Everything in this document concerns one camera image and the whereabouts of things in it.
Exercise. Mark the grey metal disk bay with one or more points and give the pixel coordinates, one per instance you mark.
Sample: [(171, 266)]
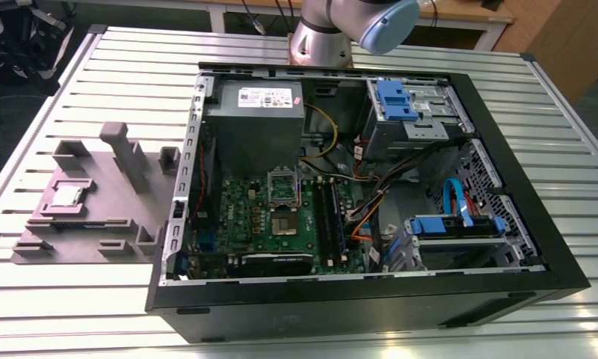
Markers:
[(458, 247)]

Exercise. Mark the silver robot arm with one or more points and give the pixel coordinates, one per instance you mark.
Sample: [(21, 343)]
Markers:
[(321, 41)]

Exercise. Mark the black case fan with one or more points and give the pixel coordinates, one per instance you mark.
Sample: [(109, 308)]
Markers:
[(210, 164)]

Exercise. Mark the black PC case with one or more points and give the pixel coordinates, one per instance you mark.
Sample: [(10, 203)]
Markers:
[(358, 310)]

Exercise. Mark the green motherboard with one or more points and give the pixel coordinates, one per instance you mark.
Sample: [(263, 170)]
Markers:
[(243, 232)]

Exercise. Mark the hard disk blue carrier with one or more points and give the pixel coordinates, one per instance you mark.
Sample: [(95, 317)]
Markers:
[(430, 227)]

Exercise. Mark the silver CPU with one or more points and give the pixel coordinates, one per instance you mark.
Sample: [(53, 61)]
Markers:
[(65, 195)]

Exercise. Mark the grey parts rack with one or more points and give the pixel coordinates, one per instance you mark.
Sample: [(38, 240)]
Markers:
[(103, 224)]

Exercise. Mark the grey power supply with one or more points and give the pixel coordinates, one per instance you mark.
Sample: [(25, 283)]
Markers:
[(254, 138)]

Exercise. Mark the grey metal drive cage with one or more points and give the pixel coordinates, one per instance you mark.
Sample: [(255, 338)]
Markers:
[(423, 131)]

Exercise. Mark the wooden desk white frame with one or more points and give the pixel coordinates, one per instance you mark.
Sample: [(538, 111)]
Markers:
[(478, 13)]

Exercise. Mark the wooden cabinet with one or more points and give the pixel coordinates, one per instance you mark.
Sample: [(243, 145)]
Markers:
[(567, 45)]

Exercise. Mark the blue plastic drive bracket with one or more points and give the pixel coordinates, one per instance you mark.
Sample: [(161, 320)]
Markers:
[(393, 101)]

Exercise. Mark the black graphics card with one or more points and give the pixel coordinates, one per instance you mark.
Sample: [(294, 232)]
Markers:
[(274, 263)]

